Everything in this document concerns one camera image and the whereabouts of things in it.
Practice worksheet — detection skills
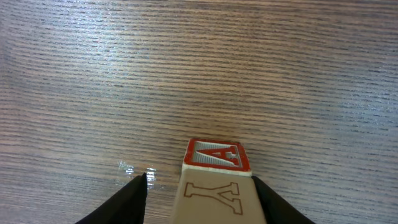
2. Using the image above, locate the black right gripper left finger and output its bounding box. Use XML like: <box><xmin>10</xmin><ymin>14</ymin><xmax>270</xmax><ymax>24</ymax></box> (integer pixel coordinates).
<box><xmin>76</xmin><ymin>173</ymin><xmax>147</xmax><ymax>224</ymax></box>

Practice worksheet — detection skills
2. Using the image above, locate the wooden block green side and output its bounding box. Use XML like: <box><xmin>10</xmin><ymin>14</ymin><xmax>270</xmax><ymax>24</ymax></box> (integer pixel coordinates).
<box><xmin>170</xmin><ymin>169</ymin><xmax>267</xmax><ymax>224</ymax></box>

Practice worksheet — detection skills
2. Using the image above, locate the red A letter block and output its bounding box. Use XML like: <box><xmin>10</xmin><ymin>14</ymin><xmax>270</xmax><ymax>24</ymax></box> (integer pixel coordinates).
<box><xmin>182</xmin><ymin>139</ymin><xmax>252</xmax><ymax>177</ymax></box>

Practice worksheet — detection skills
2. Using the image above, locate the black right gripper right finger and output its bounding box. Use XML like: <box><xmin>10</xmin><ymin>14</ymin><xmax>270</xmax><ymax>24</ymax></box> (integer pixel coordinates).
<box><xmin>251</xmin><ymin>176</ymin><xmax>315</xmax><ymax>224</ymax></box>

